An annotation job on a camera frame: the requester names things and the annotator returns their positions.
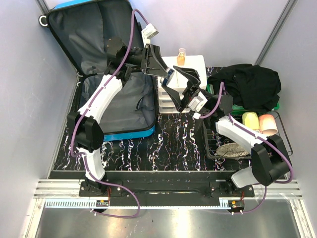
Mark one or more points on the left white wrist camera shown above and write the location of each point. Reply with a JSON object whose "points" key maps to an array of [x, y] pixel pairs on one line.
{"points": [[149, 32]]}

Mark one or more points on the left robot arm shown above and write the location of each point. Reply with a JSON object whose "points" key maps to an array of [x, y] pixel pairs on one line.
{"points": [[86, 134]]}

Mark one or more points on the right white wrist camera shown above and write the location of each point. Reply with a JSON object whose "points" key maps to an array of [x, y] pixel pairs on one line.
{"points": [[196, 105]]}

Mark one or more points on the small dark bottle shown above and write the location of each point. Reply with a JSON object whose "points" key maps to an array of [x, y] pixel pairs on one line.
{"points": [[181, 57]]}

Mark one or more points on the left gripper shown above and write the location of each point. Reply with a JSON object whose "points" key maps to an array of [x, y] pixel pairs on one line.
{"points": [[152, 62]]}

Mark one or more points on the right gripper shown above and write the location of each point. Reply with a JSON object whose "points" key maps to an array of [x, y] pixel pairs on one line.
{"points": [[191, 90]]}

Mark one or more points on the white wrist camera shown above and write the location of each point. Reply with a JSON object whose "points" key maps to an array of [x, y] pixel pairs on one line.
{"points": [[149, 32], [196, 105]]}

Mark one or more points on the blue fish-print suitcase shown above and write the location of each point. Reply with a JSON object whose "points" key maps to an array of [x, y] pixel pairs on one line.
{"points": [[82, 28]]}

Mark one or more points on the light pink cup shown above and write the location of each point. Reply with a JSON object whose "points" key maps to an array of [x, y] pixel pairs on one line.
{"points": [[268, 125]]}

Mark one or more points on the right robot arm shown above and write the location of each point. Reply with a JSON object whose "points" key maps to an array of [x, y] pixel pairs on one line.
{"points": [[269, 159]]}

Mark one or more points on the yellow faceted cup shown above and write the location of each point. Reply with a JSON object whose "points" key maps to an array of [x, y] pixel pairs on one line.
{"points": [[251, 120]]}

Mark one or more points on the green plastic tray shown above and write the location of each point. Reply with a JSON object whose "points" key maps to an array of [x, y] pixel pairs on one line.
{"points": [[237, 109]]}

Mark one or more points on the white plastic drawer unit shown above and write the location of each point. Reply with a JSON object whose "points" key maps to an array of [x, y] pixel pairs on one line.
{"points": [[178, 82]]}

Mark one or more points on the speckled grey plate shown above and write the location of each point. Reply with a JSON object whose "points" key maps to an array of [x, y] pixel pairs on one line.
{"points": [[231, 150]]}

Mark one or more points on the large black garment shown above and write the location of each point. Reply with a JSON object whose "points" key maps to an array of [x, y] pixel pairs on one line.
{"points": [[252, 87]]}

